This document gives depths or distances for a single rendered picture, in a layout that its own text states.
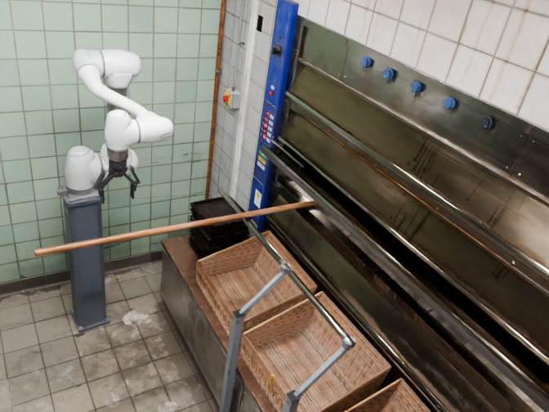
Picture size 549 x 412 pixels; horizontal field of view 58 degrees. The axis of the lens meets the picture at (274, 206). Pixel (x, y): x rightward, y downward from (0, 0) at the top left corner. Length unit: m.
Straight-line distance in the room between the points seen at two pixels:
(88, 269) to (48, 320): 0.58
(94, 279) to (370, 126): 1.98
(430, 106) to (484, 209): 0.44
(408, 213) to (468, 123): 0.47
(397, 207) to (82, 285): 2.03
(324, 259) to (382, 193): 0.60
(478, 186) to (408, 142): 0.36
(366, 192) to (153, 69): 1.68
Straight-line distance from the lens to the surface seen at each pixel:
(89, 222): 3.04
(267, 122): 2.87
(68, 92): 3.24
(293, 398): 2.05
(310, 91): 2.55
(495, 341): 1.91
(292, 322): 2.69
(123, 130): 2.13
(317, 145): 2.54
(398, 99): 2.11
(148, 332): 3.52
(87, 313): 3.48
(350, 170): 2.35
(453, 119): 1.92
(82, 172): 2.87
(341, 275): 2.55
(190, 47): 3.36
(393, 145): 2.11
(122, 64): 2.61
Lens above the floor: 2.56
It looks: 31 degrees down
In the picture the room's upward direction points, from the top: 10 degrees clockwise
